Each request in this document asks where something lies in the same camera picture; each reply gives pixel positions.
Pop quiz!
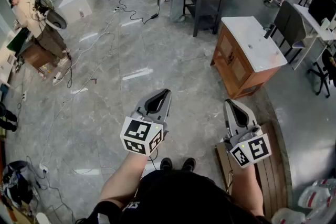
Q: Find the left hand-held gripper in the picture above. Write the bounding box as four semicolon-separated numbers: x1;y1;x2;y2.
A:
120;88;173;157

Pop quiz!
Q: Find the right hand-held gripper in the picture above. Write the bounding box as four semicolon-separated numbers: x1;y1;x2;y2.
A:
223;99;272;169

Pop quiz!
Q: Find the person's right forearm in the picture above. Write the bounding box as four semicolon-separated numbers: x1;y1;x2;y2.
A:
230;164;265;217

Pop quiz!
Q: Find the person's left forearm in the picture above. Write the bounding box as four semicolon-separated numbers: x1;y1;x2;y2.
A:
99;151;151;209

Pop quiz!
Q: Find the white boxy cabinet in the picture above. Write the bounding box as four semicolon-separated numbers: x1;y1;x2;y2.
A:
58;0;96;25

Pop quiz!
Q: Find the person's black left shoe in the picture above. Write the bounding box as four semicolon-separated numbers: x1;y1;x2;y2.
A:
159;157;173;172

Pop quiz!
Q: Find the person's black shoe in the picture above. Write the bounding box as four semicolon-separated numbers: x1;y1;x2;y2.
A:
182;157;196;172
159;157;173;172

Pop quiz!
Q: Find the person's black right shoe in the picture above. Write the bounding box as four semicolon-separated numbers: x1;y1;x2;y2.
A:
182;157;196;172

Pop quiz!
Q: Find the wooden slatted platform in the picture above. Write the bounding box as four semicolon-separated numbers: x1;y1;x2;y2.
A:
215;121;289;220

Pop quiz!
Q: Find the grey round platform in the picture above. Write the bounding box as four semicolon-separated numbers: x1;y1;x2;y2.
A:
262;70;336;192

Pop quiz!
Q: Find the white ceramic sink top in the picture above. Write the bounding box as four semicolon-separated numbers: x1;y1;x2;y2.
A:
221;16;288;73

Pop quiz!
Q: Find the black faucet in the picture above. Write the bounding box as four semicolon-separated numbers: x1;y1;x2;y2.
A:
264;23;276;39

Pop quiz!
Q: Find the person's black shirt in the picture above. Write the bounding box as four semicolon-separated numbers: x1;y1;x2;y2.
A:
75;169;272;224

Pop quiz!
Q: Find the black office chair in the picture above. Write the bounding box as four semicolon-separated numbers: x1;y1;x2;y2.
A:
307;48;336;99

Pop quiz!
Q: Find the clear water jug red label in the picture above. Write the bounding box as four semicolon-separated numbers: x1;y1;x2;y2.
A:
306;201;336;222
312;177;336;192
298;185;332;209
271;207;307;224

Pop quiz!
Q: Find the dark grey chair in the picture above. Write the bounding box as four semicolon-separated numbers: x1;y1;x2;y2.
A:
270;0;307;58

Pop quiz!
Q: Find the white desk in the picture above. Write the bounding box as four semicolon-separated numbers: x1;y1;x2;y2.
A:
292;4;336;71

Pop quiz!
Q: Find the grey oval basin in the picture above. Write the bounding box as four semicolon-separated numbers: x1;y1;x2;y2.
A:
43;6;68;31

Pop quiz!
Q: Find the black monitor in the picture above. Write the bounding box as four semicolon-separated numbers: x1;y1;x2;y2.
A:
308;0;336;26

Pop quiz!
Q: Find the green board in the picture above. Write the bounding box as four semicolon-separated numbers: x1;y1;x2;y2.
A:
6;27;30;52

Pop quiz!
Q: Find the black and grey backpack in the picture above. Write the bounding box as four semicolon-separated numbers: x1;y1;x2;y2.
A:
2;161;34;209

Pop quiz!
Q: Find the wooden sink cabinet frame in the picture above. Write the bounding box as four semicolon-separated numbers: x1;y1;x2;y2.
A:
210;22;281;100

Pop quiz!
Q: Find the black cable with adapter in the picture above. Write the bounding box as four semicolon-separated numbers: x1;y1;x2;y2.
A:
118;0;160;25

